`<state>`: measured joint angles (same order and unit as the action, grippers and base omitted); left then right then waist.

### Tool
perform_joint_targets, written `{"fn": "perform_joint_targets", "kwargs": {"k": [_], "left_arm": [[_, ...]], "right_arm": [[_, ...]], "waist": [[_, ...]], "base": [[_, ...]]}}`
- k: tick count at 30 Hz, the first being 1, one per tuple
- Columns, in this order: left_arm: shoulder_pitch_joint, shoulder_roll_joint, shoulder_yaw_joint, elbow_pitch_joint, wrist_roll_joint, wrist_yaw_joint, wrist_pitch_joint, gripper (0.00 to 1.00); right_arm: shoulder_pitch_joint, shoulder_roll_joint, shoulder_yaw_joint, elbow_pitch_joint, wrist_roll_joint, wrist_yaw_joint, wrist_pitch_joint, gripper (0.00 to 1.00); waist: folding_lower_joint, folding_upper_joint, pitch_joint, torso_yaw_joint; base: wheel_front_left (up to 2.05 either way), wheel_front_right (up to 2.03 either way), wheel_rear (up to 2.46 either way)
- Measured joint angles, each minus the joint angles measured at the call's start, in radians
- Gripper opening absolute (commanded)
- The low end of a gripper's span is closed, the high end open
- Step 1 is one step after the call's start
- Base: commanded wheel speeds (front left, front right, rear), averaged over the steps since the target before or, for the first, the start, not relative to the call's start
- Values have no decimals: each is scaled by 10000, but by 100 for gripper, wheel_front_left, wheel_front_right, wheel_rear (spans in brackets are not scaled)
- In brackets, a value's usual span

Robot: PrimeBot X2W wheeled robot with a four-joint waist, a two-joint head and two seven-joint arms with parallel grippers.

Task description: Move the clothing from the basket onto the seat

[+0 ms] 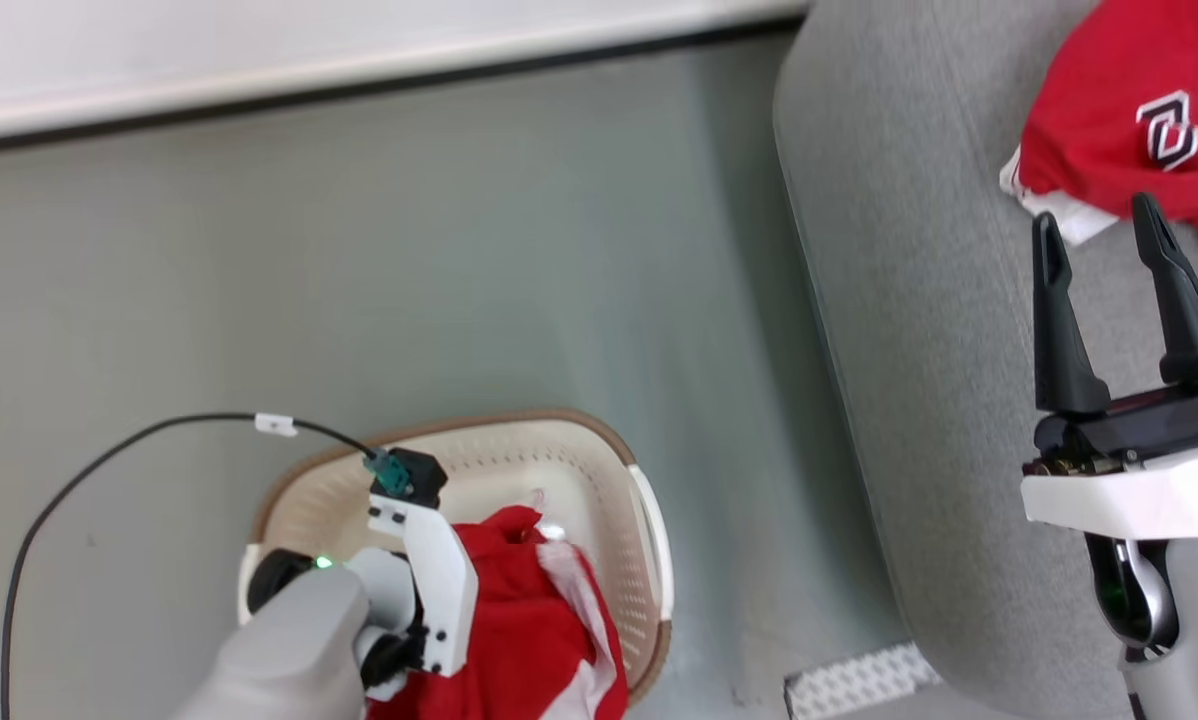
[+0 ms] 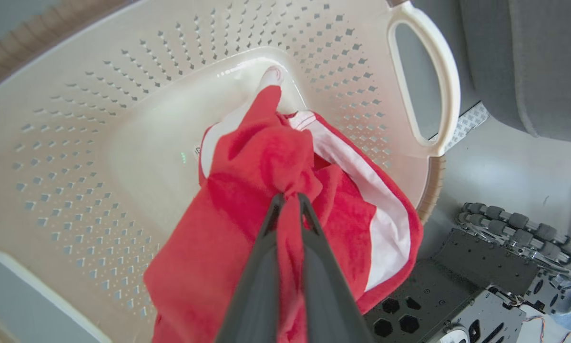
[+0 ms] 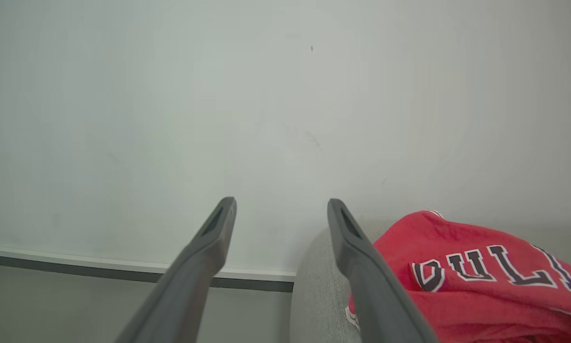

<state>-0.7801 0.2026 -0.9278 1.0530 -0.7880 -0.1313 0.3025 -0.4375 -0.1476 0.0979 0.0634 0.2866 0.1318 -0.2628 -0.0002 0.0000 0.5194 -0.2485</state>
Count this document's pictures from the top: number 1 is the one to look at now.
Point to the white and black baseboard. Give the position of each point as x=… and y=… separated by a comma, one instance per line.
x=359, y=78

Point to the white perforated floor strip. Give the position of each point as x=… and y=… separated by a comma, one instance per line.
x=859, y=680

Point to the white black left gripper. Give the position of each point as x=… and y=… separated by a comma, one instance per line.
x=444, y=590

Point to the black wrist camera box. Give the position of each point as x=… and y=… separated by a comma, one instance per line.
x=419, y=475

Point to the red garment with white trim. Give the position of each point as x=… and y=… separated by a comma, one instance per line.
x=519, y=620

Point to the red jersey with lettering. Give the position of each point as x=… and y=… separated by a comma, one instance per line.
x=1089, y=110

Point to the cream perforated laundry basket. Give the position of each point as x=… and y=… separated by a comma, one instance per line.
x=559, y=470

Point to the grey fabric sofa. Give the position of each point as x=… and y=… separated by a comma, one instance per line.
x=909, y=300

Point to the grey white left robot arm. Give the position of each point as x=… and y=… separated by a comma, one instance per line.
x=289, y=650

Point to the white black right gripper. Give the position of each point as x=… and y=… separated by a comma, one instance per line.
x=1149, y=490

